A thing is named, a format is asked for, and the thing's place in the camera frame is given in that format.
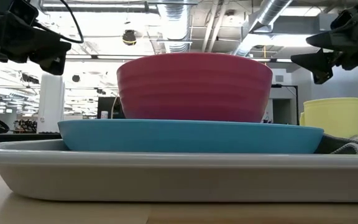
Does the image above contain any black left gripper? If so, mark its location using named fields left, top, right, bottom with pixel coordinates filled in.
left=0, top=14, right=73, bottom=76

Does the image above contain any yellow mug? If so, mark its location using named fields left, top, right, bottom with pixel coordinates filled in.
left=299, top=97, right=358, bottom=139

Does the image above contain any pink ribbed bowl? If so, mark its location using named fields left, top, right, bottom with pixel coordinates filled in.
left=116, top=52, right=273, bottom=123

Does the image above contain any blue plate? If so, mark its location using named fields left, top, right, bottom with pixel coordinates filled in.
left=57, top=119, right=325, bottom=154

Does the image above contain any grey plastic tray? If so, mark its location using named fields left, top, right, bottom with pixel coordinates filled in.
left=0, top=139, right=358, bottom=203

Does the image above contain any white pillar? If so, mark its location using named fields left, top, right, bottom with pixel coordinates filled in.
left=37, top=73, right=65, bottom=134

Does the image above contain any long ceiling light strip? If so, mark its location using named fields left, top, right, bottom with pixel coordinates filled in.
left=65, top=54, right=293, bottom=63

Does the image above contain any black monitor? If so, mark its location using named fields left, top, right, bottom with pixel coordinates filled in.
left=97, top=96, right=126, bottom=119

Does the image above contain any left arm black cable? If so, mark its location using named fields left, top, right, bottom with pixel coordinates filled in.
left=31, top=0, right=85, bottom=44

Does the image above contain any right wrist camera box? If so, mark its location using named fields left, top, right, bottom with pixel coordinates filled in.
left=331, top=6, right=358, bottom=30

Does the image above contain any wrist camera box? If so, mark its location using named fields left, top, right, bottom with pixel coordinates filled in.
left=9, top=0, right=39, bottom=26
left=331, top=6, right=358, bottom=30

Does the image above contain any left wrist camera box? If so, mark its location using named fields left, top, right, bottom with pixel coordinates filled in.
left=9, top=0, right=39, bottom=26

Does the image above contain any black background station frame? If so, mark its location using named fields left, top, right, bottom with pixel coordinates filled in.
left=270, top=83, right=300, bottom=125

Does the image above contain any silver ventilation duct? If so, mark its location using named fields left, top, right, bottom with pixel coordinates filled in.
left=231, top=0, right=293, bottom=57
left=157, top=0, right=193, bottom=54

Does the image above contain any black ceiling dome camera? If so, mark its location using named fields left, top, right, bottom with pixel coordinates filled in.
left=122, top=29, right=137, bottom=47

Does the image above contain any black aluminium table frame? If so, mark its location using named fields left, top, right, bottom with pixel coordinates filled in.
left=0, top=133, right=62, bottom=144

